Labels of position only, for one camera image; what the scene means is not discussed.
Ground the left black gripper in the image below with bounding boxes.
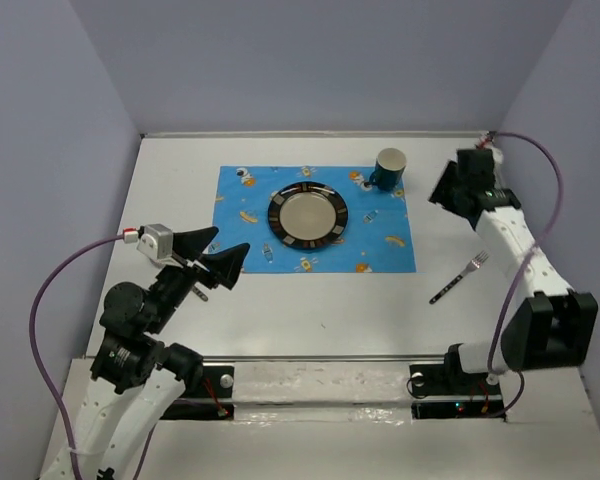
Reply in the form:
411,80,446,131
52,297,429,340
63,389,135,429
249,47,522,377
147,224,251,330

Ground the dark green mug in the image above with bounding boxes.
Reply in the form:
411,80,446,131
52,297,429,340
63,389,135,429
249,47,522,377
367,147,407,192

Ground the metal fork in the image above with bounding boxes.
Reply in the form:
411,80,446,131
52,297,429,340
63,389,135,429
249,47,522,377
429,251,489,305

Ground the blue space-print cloth napkin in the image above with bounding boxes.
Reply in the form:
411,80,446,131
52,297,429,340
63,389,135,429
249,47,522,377
207,165,416,274

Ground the black rimmed dinner plate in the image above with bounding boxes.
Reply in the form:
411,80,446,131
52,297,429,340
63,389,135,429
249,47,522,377
267,181,349,251

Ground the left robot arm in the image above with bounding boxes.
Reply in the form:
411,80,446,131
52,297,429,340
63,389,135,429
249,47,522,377
29,224,250,479

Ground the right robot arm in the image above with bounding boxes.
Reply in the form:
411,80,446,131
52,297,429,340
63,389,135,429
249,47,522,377
429,148,598,392

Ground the metal spoon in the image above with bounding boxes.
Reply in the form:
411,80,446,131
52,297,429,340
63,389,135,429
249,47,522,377
191,286,209,302

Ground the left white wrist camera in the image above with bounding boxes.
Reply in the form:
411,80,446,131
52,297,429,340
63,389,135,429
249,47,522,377
122,223,174,265

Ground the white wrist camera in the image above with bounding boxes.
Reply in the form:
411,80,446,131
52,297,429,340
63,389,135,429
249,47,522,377
475,134,504,167
122,223,174,265

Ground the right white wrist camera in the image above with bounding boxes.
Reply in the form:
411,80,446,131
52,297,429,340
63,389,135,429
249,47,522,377
475,134,504,167

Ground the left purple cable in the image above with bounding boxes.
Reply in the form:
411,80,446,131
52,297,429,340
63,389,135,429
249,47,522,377
29,232,156,480

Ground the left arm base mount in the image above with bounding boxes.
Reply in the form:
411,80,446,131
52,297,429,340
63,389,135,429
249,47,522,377
161,364,235,421

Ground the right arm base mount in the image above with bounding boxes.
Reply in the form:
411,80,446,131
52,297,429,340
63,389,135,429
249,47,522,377
406,364,506,420

